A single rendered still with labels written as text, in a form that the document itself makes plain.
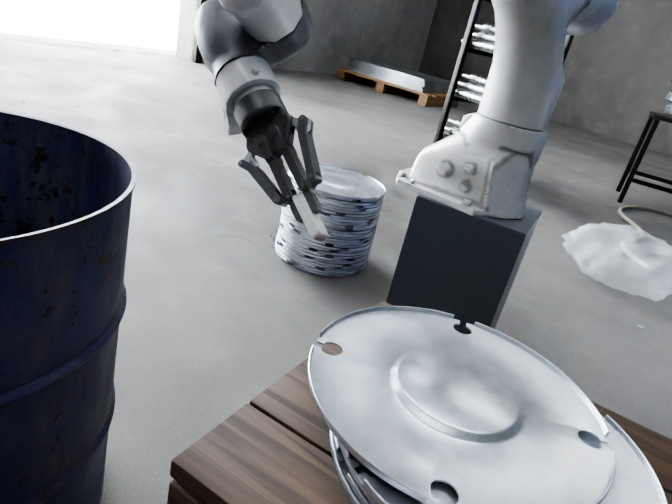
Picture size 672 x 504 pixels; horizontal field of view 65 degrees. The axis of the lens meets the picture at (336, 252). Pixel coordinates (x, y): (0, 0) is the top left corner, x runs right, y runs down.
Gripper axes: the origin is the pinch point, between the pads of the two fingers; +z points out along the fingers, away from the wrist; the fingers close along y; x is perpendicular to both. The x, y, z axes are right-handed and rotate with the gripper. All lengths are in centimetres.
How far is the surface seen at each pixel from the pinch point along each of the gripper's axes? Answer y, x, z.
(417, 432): 7.6, -19.9, 30.1
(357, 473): 3.7, -25.5, 30.6
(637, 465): 20.9, -7.9, 41.3
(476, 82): 41, 219, -105
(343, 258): -23, 73, -14
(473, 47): 49, 211, -119
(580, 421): 18.5, -7.3, 36.2
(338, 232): -19, 67, -20
